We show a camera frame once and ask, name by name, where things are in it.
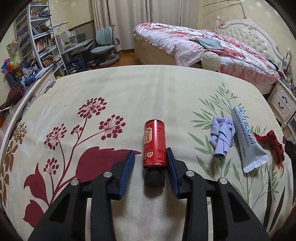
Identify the study desk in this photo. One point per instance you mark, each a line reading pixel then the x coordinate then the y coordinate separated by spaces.
pixel 71 47

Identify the grey-blue desk chair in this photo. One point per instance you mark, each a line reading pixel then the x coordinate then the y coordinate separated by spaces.
pixel 106 47

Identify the pink floral quilt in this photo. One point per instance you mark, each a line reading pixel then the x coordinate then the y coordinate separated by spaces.
pixel 161 44

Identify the black trash bin with liner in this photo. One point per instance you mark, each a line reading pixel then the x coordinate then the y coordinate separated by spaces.
pixel 290 149

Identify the floral tablecloth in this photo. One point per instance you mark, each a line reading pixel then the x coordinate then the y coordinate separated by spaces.
pixel 78 127

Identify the white nightstand with drawers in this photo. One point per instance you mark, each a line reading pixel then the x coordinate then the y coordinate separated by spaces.
pixel 282 102

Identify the dark red scrap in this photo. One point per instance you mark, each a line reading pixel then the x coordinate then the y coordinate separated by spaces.
pixel 271 140

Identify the bed with white headboard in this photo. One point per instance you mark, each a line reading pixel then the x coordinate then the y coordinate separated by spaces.
pixel 250 33

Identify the white bookshelf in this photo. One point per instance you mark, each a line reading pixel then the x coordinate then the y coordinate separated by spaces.
pixel 38 44

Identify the metal canopy rod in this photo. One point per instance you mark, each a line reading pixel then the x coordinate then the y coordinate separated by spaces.
pixel 229 3

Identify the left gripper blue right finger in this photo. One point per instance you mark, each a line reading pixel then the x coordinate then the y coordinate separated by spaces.
pixel 233 219

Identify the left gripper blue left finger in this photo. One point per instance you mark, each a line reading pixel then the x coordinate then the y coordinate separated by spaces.
pixel 65 219

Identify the lavender paper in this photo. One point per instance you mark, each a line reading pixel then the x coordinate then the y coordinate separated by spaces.
pixel 222 136

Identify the red bottle with black cap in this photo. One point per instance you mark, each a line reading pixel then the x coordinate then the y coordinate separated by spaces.
pixel 154 157

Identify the folded grey cloth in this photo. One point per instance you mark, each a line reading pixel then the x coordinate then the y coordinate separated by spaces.
pixel 207 43

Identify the camel milk powder sachet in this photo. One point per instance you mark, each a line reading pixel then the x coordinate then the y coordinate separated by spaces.
pixel 253 155

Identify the translucent plastic drawer unit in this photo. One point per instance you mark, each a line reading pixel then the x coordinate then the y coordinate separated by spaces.
pixel 289 130

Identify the beige curtains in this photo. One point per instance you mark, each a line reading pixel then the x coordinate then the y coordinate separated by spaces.
pixel 125 15

